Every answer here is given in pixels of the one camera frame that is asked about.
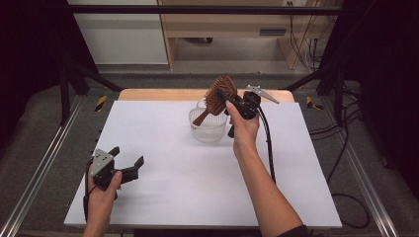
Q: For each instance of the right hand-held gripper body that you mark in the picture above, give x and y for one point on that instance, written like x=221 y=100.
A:
x=248 y=105

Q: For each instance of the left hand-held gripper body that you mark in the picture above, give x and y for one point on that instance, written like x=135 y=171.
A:
x=101 y=163

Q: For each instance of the brown wooden hairbrush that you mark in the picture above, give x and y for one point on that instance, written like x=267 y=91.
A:
x=219 y=94

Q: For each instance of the white slotted plastic basket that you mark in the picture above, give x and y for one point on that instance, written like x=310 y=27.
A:
x=210 y=131

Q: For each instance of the person's right hand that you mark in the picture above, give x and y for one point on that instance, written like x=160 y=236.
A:
x=245 y=133

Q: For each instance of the person's left hand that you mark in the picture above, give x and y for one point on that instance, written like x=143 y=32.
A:
x=100 y=199

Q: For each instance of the yellow black tape marker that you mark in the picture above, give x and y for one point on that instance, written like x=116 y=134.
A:
x=311 y=103
x=100 y=103

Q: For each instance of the wooden table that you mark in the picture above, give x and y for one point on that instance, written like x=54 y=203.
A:
x=158 y=94

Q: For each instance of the light wooden desk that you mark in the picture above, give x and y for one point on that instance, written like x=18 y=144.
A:
x=227 y=23

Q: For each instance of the black metal stand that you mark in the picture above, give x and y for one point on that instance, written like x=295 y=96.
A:
x=66 y=92
x=337 y=89

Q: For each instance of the grey desk label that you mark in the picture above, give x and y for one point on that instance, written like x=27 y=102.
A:
x=272 y=32

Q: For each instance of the white power socket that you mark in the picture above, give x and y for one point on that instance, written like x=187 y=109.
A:
x=294 y=2

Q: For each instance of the black curtain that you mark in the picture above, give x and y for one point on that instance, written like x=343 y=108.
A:
x=29 y=49
x=378 y=65

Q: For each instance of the aluminium floor rail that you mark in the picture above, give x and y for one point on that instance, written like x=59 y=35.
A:
x=36 y=171
x=365 y=177

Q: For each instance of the black horizontal frame bar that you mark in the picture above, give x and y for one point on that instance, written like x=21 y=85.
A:
x=204 y=10

